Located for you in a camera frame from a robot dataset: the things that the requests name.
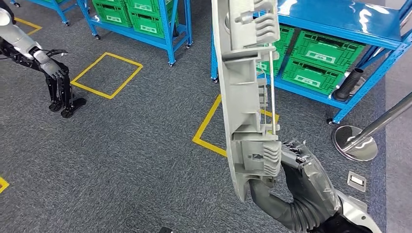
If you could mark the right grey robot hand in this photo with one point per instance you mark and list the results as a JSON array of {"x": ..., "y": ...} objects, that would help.
[{"x": 305, "y": 180}]

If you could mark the grey plastic wheel hubcap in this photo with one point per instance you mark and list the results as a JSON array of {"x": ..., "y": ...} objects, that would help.
[{"x": 238, "y": 96}]

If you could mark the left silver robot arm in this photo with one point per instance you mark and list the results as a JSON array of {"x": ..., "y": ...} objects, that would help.
[{"x": 16, "y": 32}]

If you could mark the blue metal shelf rack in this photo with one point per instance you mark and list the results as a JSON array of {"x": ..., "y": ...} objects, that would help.
[
  {"x": 62, "y": 16},
  {"x": 338, "y": 13},
  {"x": 167, "y": 32}
]

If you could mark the metal floor socket plate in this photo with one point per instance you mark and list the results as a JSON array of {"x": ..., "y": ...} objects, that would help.
[{"x": 356, "y": 181}]

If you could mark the yellow floor tape square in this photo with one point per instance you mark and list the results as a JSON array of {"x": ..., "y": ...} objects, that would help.
[
  {"x": 209, "y": 148},
  {"x": 107, "y": 55}
]

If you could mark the chrome stanchion post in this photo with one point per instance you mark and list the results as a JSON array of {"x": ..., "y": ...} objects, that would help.
[{"x": 379, "y": 123}]

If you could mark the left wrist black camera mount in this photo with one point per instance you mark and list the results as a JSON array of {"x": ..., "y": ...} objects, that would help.
[{"x": 54, "y": 51}]

